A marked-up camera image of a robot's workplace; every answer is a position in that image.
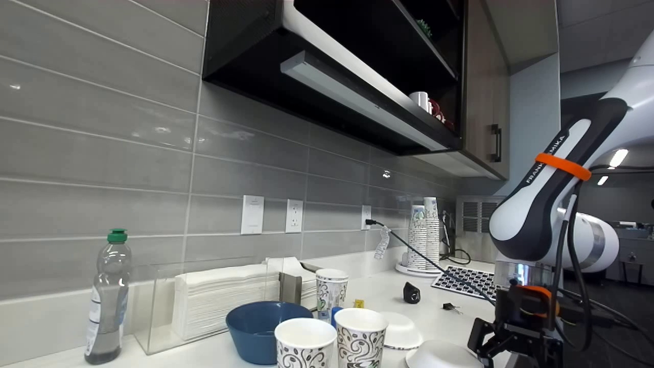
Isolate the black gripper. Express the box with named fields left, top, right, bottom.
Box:
left=467, top=291, right=567, bottom=368

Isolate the white paper cup stack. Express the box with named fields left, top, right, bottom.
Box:
left=423, top=195, right=441, bottom=271

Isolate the patterned paper cup stack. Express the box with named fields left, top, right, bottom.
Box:
left=407, top=200, right=427, bottom=269

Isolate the white napkin stack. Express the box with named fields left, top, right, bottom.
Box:
left=173, top=263, right=283, bottom=343

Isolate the checkerboard calibration board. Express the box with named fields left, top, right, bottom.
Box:
left=431, top=263, right=500, bottom=305

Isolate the black rounded small object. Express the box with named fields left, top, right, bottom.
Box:
left=400, top=281, right=423, bottom=307

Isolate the white paned window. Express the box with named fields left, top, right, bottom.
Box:
left=461, top=199, right=501, bottom=238

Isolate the small translucent white object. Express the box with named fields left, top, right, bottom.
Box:
left=375, top=227, right=395, bottom=261

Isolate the metal napkin holder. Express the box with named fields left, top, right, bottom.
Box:
left=277, top=257, right=322, bottom=312

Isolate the red item on shelf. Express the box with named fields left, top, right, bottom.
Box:
left=431, top=100, right=457, bottom=129

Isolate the ceiling light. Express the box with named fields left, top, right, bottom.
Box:
left=608, top=148, right=631, bottom=171

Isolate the blue bowl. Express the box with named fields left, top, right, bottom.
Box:
left=225, top=301, right=316, bottom=366

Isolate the white mug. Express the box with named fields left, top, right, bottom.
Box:
left=410, top=89, right=435, bottom=117

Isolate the clear acrylic box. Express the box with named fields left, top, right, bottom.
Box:
left=132, top=261, right=305, bottom=355

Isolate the black upper cabinet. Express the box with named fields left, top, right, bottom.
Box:
left=202, top=0, right=468, bottom=157

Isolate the clear bottle with green cap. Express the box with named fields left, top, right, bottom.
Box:
left=83, top=227, right=134, bottom=366

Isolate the black coiled cable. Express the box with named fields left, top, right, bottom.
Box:
left=437, top=208, right=474, bottom=267

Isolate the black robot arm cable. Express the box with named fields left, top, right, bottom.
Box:
left=551, top=161, right=654, bottom=355

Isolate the orange cable strap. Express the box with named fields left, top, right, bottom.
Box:
left=534, top=151, right=594, bottom=183

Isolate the black cabinet handle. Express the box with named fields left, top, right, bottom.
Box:
left=489, top=122, right=506, bottom=164

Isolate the wooden wall cabinet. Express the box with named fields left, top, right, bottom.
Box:
left=463, top=0, right=560, bottom=180

